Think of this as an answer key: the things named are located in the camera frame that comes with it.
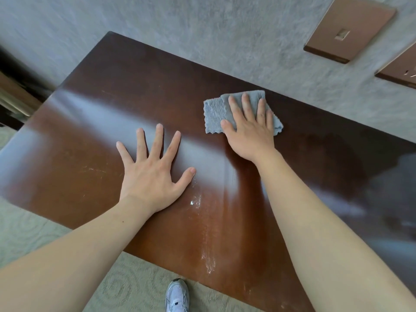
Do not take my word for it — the person's left hand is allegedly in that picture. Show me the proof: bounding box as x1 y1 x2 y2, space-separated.
116 123 197 214

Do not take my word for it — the person's right hand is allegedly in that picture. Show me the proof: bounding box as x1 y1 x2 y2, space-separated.
221 93 275 163

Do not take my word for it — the grey microfibre cloth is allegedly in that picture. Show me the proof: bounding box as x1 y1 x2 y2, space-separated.
203 90 284 136

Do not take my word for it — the person's right forearm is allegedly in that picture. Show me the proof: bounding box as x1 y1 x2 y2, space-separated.
253 149 416 312

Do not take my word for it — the person's left forearm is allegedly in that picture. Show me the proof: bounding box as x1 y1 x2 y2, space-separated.
0 195 156 312

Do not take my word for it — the brown wooden table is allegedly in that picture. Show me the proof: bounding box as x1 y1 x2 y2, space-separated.
0 31 416 312

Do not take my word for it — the white sneaker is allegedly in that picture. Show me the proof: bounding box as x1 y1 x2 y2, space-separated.
165 279 190 312

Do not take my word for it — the dark wooden furniture edge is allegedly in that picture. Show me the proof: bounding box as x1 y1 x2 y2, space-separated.
0 45 54 131

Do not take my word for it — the bronze wall switch plate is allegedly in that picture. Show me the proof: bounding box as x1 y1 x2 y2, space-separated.
304 0 397 65

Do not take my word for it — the bronze wall outlet plate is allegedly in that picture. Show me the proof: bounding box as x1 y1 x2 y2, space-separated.
375 39 416 89

